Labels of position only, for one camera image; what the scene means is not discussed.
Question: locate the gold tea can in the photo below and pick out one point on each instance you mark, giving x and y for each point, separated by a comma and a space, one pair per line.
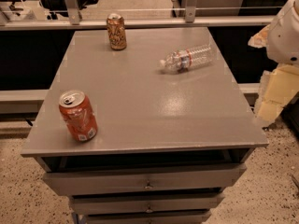
116, 31

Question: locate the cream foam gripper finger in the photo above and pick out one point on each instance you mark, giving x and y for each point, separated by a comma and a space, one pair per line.
276, 90
259, 40

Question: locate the clear plastic water bottle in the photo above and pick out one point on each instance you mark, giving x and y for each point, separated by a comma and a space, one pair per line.
185, 59

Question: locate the orange soda can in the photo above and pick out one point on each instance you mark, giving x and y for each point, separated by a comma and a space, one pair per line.
77, 113

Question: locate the grey metal railing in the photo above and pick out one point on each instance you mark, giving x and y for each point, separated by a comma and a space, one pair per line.
137, 13

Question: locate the grey metal drawer cabinet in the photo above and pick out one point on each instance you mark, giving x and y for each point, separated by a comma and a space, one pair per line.
167, 145

